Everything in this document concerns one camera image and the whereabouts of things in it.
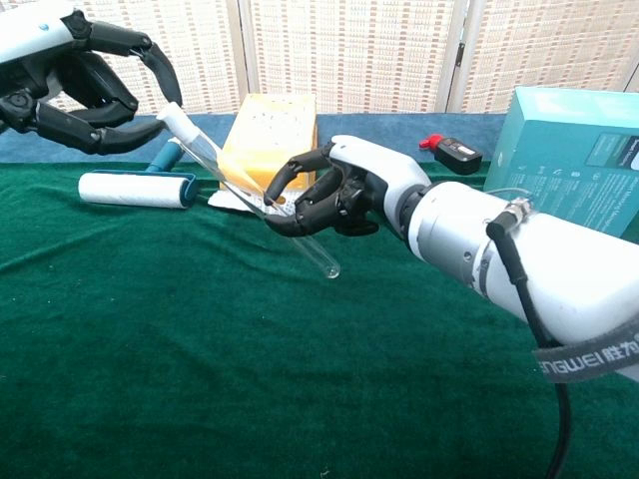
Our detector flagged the black bottle red cap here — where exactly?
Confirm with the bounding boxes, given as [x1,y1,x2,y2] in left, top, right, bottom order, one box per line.
[417,133,484,177]

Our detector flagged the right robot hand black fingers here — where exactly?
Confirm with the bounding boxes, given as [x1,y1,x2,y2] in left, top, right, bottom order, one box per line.
[264,134,433,239]

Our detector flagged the teal lint roller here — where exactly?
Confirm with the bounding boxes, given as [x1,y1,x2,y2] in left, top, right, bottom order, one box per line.
[77,138,200,211]

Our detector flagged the small white cap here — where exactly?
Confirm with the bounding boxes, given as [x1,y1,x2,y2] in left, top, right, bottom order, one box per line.
[156,101,201,146]

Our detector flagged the teal cardboard box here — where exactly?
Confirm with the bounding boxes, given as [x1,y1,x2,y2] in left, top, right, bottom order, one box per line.
[482,85,639,239]

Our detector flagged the grey velcro cable strap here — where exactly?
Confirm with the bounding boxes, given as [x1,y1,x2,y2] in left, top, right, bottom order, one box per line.
[531,328,639,384]

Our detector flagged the clear glass test tube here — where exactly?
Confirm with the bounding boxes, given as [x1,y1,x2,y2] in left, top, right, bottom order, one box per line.
[172,133,342,280]

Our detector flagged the grey perforated card flap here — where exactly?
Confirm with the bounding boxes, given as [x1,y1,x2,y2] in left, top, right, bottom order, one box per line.
[207,188,309,221]

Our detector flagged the green velvet table cloth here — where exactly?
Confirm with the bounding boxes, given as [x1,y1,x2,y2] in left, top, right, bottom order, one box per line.
[0,160,639,479]

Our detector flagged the woven folding screen panel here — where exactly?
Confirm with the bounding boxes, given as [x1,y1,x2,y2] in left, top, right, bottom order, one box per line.
[47,0,259,117]
[446,0,639,115]
[239,0,473,115]

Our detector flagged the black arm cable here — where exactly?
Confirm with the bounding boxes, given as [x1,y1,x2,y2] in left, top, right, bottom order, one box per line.
[486,199,573,479]

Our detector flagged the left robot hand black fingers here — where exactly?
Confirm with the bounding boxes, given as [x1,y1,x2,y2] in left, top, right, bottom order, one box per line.
[0,8,184,156]

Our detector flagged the blue table cloth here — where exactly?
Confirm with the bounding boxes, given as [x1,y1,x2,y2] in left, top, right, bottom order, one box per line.
[0,112,508,166]

